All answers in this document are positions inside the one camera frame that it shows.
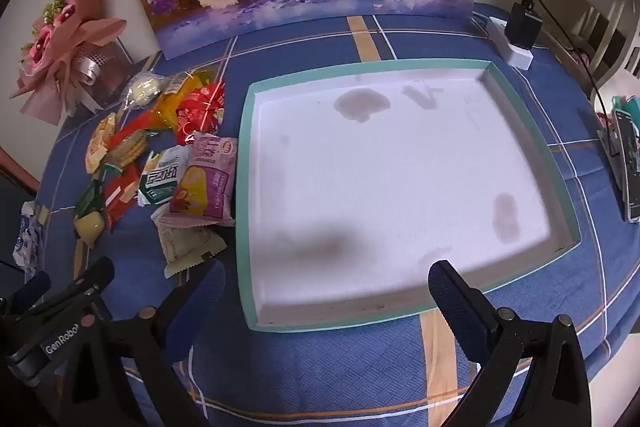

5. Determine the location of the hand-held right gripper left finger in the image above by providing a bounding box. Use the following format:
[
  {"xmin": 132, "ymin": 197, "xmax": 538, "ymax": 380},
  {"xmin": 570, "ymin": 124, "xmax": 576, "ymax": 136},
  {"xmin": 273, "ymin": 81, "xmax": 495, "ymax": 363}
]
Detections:
[{"xmin": 60, "ymin": 258, "xmax": 227, "ymax": 427}]

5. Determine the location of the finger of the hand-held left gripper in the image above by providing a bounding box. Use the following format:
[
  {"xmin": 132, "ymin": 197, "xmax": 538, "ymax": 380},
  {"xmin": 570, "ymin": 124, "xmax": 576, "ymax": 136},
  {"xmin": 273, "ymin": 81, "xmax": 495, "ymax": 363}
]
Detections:
[
  {"xmin": 10, "ymin": 271, "xmax": 52, "ymax": 313},
  {"xmin": 52, "ymin": 256, "xmax": 116, "ymax": 308}
]

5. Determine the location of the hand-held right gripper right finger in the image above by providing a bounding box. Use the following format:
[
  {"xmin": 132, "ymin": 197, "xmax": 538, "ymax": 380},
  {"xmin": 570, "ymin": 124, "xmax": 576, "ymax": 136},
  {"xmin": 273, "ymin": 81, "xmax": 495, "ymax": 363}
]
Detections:
[{"xmin": 427, "ymin": 260, "xmax": 598, "ymax": 427}]

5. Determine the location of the pale yellow candy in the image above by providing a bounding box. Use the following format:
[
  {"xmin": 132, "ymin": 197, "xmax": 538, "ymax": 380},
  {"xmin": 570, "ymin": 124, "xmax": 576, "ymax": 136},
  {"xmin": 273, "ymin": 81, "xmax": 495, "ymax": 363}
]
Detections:
[{"xmin": 74, "ymin": 212, "xmax": 106, "ymax": 248}]

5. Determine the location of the cream snack packet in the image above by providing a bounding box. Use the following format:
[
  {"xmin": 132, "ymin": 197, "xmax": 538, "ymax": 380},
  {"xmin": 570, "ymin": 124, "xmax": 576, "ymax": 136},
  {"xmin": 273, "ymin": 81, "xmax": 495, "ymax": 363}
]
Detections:
[{"xmin": 151, "ymin": 204, "xmax": 228, "ymax": 279}]

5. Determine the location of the dark green snack packet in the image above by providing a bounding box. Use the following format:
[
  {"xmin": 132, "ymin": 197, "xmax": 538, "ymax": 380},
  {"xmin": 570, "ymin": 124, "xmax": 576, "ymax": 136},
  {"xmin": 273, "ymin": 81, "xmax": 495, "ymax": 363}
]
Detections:
[{"xmin": 74, "ymin": 179, "xmax": 106, "ymax": 220}]

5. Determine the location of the red white-striped snack packet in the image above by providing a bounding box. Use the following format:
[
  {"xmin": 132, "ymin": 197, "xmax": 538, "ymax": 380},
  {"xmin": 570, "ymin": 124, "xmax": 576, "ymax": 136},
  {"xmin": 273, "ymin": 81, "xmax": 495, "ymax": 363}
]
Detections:
[{"xmin": 102, "ymin": 164, "xmax": 141, "ymax": 233}]

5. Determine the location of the pink snack packet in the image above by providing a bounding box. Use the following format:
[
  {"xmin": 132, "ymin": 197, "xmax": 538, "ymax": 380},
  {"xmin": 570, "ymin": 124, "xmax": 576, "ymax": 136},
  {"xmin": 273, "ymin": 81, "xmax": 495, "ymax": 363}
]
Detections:
[{"xmin": 169, "ymin": 132, "xmax": 238, "ymax": 228}]

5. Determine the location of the green and white snack packet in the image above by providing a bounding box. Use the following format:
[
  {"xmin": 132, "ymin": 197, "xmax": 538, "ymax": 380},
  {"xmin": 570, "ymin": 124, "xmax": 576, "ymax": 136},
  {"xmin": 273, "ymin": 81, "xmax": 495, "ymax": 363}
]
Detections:
[{"xmin": 137, "ymin": 146, "xmax": 188, "ymax": 208}]

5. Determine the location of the red round biscuit packet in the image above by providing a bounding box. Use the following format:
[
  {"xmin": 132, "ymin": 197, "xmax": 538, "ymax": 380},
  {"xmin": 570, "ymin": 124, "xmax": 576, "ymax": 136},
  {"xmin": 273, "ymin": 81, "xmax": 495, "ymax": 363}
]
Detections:
[{"xmin": 102, "ymin": 114, "xmax": 151, "ymax": 168}]

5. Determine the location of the teal-edged white cardboard tray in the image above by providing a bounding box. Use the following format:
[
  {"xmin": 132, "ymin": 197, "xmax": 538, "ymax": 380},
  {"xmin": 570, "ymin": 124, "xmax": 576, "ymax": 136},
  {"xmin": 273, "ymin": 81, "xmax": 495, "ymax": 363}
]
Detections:
[{"xmin": 239, "ymin": 58, "xmax": 582, "ymax": 334}]

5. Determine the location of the round pastry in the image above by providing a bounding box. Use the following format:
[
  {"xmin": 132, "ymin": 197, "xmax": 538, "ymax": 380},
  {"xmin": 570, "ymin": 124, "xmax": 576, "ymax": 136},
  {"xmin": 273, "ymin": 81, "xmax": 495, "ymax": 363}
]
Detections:
[{"xmin": 120, "ymin": 72, "xmax": 168, "ymax": 105}]

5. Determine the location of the crumpled blue and white wrapper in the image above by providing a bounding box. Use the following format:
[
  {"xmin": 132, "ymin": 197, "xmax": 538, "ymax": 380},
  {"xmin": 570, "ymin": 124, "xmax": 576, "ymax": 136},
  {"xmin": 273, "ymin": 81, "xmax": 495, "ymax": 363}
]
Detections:
[{"xmin": 12, "ymin": 202, "xmax": 51, "ymax": 268}]

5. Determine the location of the blue checked tablecloth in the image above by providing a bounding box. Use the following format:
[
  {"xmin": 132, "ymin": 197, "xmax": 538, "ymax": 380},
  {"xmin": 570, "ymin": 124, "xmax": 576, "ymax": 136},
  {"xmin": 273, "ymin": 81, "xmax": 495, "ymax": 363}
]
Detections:
[{"xmin": 40, "ymin": 2, "xmax": 640, "ymax": 427}]

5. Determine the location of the dark smartphone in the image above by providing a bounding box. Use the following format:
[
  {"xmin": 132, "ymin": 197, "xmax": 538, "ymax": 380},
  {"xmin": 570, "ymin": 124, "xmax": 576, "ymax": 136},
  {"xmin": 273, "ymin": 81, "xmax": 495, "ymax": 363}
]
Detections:
[{"xmin": 612, "ymin": 109, "xmax": 640, "ymax": 224}]

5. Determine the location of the pink flower bouquet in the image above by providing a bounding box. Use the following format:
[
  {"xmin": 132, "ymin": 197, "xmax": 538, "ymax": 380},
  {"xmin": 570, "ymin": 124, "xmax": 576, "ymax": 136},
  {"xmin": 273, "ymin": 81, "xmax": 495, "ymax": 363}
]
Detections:
[{"xmin": 10, "ymin": 0, "xmax": 128, "ymax": 118}]

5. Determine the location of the white power strip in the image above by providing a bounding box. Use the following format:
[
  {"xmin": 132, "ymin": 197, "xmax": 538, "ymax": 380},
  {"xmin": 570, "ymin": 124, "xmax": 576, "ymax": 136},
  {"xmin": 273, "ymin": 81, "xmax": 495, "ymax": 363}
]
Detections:
[{"xmin": 487, "ymin": 16, "xmax": 533, "ymax": 69}]

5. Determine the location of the black charger plug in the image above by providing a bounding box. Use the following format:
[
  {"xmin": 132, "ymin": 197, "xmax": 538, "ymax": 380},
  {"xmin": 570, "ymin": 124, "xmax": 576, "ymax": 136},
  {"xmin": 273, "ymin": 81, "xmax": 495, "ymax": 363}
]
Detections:
[{"xmin": 504, "ymin": 0, "xmax": 543, "ymax": 50}]

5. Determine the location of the white wooden chair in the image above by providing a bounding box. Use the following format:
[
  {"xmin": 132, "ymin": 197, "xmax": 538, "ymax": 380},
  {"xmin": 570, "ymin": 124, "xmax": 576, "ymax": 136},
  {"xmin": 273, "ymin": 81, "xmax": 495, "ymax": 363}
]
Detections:
[{"xmin": 570, "ymin": 0, "xmax": 640, "ymax": 108}]

